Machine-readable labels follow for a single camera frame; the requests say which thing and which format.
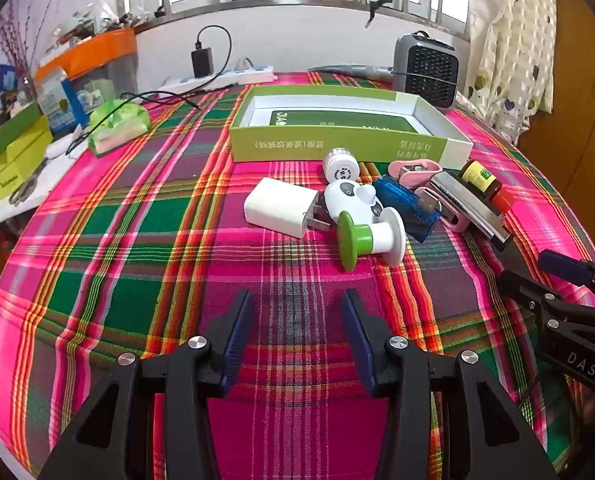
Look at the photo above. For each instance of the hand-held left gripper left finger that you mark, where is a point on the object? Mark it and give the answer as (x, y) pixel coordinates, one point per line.
(237, 345)

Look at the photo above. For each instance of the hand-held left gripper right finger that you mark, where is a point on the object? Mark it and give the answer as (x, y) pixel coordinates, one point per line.
(360, 345)

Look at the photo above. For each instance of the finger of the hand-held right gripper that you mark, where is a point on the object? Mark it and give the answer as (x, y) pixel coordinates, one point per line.
(567, 330)
(560, 263)

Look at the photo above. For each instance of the green and white spool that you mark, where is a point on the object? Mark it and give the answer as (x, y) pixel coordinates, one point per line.
(372, 240)

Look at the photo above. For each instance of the silver metal bar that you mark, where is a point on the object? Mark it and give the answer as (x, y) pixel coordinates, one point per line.
(470, 200)

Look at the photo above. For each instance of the pink plastic clip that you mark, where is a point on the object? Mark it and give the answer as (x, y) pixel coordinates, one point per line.
(412, 166)
(450, 217)

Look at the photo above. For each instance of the brown bottle with red cap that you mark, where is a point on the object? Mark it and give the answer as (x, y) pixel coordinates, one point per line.
(477, 175)

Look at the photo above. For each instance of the clear blue USB device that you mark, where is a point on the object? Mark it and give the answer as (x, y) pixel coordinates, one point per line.
(407, 212)

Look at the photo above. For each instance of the white USB wall charger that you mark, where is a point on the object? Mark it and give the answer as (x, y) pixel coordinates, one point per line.
(277, 205)

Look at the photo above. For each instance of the white panda-shaped gadget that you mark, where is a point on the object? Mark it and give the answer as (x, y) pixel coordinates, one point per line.
(347, 197)

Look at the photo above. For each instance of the wooden wardrobe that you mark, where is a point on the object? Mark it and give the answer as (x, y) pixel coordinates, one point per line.
(582, 100)

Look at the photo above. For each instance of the cream spotted curtain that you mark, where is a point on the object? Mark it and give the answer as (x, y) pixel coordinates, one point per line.
(512, 45)

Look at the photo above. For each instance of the grey mini heater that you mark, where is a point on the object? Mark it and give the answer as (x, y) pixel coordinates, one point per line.
(427, 65)

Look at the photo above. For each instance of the green plastic bag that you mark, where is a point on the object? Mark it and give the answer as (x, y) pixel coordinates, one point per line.
(117, 127)

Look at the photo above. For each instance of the small white oval device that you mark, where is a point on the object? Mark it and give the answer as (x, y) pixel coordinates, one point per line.
(59, 147)

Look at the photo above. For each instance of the white power strip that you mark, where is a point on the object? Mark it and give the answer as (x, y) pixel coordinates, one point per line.
(247, 75)

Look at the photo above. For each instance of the grey floral folded umbrella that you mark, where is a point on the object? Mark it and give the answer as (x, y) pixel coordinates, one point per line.
(352, 70)

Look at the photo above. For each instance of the black power adapter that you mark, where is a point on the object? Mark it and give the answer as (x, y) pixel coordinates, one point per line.
(202, 62)

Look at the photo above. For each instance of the lime green cardboard box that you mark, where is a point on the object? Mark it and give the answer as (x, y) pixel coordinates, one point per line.
(7, 170)

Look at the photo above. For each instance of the blue and white carton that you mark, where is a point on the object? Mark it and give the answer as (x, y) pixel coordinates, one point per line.
(59, 100)

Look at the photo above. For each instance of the olive green cardboard box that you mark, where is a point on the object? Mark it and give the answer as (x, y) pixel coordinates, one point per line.
(7, 132)

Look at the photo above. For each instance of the clear bin with orange lid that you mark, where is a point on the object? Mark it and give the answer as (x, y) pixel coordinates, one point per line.
(102, 52)

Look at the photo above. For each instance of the pile of assorted clutter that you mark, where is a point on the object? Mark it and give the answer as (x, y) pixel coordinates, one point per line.
(87, 22)

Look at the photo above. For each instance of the dried pink flower branches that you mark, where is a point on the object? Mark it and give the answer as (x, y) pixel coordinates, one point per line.
(19, 35)

